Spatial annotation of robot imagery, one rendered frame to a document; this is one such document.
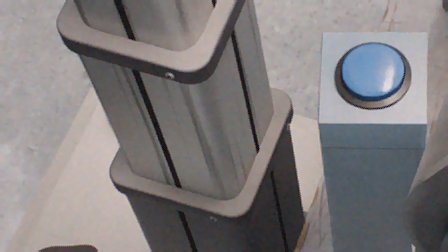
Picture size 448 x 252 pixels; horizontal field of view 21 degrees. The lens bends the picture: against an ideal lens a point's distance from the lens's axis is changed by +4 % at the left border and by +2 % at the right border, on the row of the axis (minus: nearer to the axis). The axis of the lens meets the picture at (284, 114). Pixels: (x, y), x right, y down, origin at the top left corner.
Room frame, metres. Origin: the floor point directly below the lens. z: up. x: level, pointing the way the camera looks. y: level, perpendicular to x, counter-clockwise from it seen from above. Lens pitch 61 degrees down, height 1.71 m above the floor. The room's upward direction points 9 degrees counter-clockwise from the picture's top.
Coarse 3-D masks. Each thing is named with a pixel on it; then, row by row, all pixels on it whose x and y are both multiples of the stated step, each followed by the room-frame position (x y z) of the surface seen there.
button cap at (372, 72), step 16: (368, 48) 0.41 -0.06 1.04; (384, 48) 0.40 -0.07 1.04; (352, 64) 0.40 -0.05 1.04; (368, 64) 0.39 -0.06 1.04; (384, 64) 0.39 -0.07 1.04; (400, 64) 0.39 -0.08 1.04; (352, 80) 0.38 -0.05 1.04; (368, 80) 0.38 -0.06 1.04; (384, 80) 0.38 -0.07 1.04; (400, 80) 0.38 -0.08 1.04; (368, 96) 0.37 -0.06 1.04; (384, 96) 0.37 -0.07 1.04
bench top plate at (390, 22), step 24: (408, 0) 0.61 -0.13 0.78; (432, 0) 0.61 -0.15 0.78; (384, 24) 0.59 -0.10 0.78; (408, 24) 0.59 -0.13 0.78; (432, 24) 0.58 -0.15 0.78; (432, 48) 0.56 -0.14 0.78; (432, 72) 0.53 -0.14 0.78; (432, 96) 0.51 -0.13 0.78; (432, 120) 0.48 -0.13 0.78; (312, 216) 0.41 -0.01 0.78; (312, 240) 0.39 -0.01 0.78
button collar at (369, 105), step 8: (352, 48) 0.41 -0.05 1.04; (392, 48) 0.41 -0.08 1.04; (344, 56) 0.41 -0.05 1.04; (400, 56) 0.40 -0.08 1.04; (408, 64) 0.39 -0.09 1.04; (336, 72) 0.40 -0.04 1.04; (408, 72) 0.39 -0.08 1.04; (336, 80) 0.39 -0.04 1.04; (408, 80) 0.38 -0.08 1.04; (344, 88) 0.38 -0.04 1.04; (400, 88) 0.38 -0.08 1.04; (408, 88) 0.38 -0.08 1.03; (344, 96) 0.38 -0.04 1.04; (352, 96) 0.38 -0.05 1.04; (392, 96) 0.37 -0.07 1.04; (400, 96) 0.37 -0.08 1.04; (352, 104) 0.37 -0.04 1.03; (360, 104) 0.37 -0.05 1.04; (368, 104) 0.37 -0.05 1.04; (376, 104) 0.37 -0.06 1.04; (384, 104) 0.37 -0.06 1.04; (392, 104) 0.37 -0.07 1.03
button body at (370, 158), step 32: (352, 32) 0.43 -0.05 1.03; (384, 32) 0.42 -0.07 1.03; (416, 32) 0.42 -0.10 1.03; (416, 64) 0.39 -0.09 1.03; (320, 96) 0.38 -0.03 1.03; (416, 96) 0.37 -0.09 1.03; (320, 128) 0.36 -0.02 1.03; (352, 128) 0.36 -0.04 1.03; (384, 128) 0.36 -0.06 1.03; (416, 128) 0.35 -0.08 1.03; (352, 160) 0.36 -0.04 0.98; (384, 160) 0.36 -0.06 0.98; (416, 160) 0.35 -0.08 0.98; (352, 192) 0.36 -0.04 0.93; (384, 192) 0.36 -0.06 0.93; (352, 224) 0.36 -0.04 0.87; (384, 224) 0.36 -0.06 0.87
